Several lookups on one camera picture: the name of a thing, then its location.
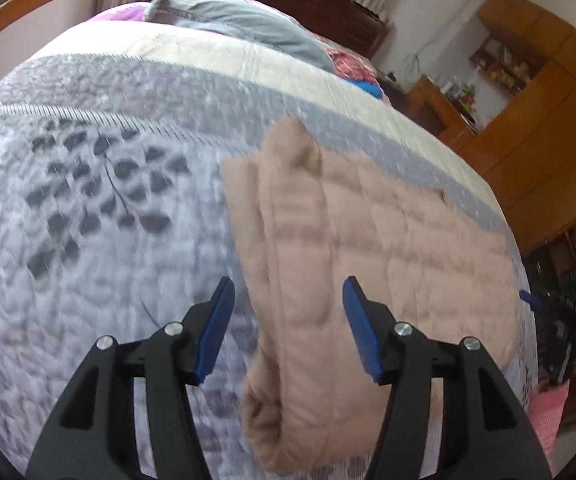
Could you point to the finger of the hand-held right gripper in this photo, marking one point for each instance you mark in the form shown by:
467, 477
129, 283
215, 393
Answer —
532, 300

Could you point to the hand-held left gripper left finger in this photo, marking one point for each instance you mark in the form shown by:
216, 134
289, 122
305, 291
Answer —
212, 330

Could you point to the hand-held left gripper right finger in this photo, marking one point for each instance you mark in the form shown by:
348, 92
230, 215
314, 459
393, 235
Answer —
363, 330

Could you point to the tan quilted coat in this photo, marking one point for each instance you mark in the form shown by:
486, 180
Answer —
308, 260

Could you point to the pink bed skirt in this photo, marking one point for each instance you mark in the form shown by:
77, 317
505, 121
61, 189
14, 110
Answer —
550, 415

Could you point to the grey patterned bed quilt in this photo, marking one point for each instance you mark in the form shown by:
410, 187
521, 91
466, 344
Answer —
92, 260

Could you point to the wooden wardrobe unit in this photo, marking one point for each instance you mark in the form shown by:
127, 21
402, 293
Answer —
543, 110

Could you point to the wooden desk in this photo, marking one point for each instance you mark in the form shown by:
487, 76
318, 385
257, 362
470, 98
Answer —
433, 110

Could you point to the small potted plant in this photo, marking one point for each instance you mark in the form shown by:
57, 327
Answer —
468, 94

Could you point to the white bottle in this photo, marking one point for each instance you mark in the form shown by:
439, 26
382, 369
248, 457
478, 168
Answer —
445, 86

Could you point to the row of shelf ornaments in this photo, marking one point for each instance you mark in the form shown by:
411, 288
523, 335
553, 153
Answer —
500, 65

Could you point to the wooden nightstand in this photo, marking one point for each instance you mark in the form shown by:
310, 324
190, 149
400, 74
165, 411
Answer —
393, 94

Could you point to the blue cloth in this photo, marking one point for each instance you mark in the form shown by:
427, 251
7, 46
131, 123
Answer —
370, 89

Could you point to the pink floral pillow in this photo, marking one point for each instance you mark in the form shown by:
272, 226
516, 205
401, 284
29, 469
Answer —
348, 65

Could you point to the grey pillow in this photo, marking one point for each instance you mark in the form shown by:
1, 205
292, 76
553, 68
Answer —
248, 25

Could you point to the pink bed sheet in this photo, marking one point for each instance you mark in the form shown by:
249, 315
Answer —
117, 12

